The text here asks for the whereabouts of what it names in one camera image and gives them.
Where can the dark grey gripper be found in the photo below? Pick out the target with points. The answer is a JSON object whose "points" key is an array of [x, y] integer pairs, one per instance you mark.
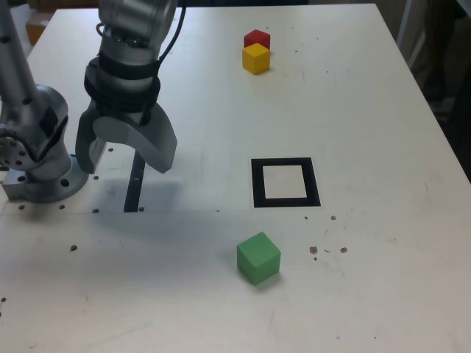
{"points": [[121, 113]]}

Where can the yellow cube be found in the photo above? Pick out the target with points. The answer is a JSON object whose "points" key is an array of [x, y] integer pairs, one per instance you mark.
{"points": [[255, 59]]}

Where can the red cube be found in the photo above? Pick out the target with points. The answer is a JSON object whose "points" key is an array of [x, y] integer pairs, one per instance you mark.
{"points": [[257, 36]]}

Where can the green cube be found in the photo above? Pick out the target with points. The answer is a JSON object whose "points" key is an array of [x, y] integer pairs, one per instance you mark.
{"points": [[257, 259]]}

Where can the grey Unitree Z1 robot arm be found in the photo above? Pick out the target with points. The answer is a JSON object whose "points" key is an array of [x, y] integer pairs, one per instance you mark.
{"points": [[40, 110]]}

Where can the black tape square outline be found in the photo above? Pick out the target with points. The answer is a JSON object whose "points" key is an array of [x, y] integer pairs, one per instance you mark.
{"points": [[257, 184]]}

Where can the black tape strip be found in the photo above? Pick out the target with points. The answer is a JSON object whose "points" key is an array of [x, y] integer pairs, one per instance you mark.
{"points": [[133, 189]]}

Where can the brown cardboard box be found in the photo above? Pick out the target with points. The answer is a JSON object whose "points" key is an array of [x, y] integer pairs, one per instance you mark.
{"points": [[35, 33]]}

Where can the white frame post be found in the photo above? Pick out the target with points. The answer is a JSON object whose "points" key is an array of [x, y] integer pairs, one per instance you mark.
{"points": [[410, 29]]}

